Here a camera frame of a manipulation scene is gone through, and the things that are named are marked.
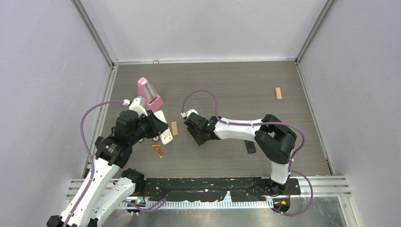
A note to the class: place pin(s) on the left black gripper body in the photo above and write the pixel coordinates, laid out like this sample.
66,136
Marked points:
148,127

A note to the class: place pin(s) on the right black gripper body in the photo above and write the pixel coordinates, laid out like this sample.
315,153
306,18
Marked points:
197,135

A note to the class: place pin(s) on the white remote control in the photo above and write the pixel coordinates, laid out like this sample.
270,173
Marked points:
165,133

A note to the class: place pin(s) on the black remote battery cover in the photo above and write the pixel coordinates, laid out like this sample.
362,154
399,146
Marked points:
250,147

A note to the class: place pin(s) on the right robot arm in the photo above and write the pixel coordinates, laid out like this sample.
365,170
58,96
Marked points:
275,139

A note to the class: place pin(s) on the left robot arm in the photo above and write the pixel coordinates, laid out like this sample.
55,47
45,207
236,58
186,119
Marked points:
91,206

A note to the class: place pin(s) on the wooden block near centre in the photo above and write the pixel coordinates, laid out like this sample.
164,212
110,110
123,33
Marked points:
174,128

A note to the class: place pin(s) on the wooden block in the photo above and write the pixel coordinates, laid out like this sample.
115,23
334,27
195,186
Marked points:
174,128
278,93

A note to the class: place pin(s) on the pink metronome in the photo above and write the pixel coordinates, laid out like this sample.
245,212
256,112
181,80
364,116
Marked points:
153,100

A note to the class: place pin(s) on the wooden block far right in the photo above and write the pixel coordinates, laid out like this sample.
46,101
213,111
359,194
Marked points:
278,93

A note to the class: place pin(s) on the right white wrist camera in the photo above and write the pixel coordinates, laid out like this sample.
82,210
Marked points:
186,114

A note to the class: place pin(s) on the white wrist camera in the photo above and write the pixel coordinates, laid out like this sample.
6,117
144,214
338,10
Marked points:
186,114
137,105

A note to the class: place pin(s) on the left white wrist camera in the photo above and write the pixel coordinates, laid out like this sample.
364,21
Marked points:
137,105

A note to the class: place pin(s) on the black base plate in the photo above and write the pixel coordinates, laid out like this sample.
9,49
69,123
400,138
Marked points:
211,189

